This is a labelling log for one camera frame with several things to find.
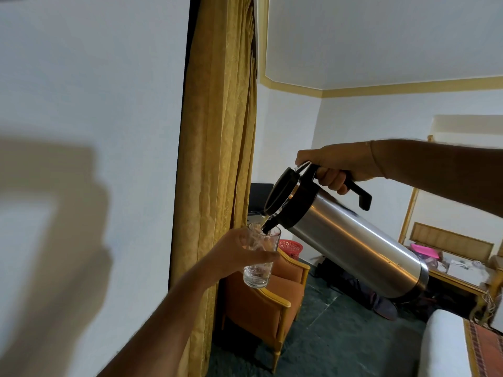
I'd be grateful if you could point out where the wooden framed wall mirror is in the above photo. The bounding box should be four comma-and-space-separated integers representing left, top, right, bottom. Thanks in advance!
398, 115, 503, 256

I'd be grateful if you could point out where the clear drinking glass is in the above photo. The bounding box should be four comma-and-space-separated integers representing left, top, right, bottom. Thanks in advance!
242, 222, 282, 289

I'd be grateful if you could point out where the golden yellow curtain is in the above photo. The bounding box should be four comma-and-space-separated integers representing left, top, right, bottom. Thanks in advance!
169, 0, 258, 377

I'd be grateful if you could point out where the person's left forearm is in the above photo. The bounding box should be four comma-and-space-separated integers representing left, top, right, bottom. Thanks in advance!
98, 267, 217, 377

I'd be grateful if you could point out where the white paper bag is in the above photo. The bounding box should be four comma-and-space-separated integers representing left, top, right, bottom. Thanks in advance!
447, 260, 492, 287

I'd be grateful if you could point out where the dark bag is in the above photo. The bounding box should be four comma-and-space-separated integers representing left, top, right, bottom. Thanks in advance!
314, 257, 399, 321

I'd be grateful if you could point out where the black television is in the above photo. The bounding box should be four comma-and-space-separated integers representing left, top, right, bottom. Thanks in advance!
248, 183, 274, 213

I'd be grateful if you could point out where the person's right hand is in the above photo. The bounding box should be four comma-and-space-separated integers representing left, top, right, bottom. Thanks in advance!
295, 142, 385, 195

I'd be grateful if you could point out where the wooden dressing table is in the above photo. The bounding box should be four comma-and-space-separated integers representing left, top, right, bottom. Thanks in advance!
409, 222, 503, 322

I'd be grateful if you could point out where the person's left hand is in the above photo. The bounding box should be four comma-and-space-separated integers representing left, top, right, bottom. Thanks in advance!
201, 227, 280, 288

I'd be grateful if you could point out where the orange wooden armchair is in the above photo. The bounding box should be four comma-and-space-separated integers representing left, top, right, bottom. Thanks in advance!
220, 248, 311, 374

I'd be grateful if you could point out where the person's right forearm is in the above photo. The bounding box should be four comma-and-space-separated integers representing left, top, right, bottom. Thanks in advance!
371, 139, 503, 218

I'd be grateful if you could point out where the steel thermos jug black lid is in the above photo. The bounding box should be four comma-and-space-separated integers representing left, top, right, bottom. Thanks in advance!
263, 162, 430, 300

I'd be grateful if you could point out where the thin wrist bracelet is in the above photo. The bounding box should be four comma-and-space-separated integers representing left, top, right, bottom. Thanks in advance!
365, 140, 389, 180

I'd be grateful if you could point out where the white bed with patterned runner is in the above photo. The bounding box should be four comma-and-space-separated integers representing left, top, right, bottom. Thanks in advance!
417, 309, 503, 377

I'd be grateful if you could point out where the red plastic basket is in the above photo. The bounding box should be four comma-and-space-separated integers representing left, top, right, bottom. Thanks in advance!
278, 239, 303, 260

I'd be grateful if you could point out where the pink plastic container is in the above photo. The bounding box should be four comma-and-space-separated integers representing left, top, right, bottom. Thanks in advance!
410, 243, 442, 261

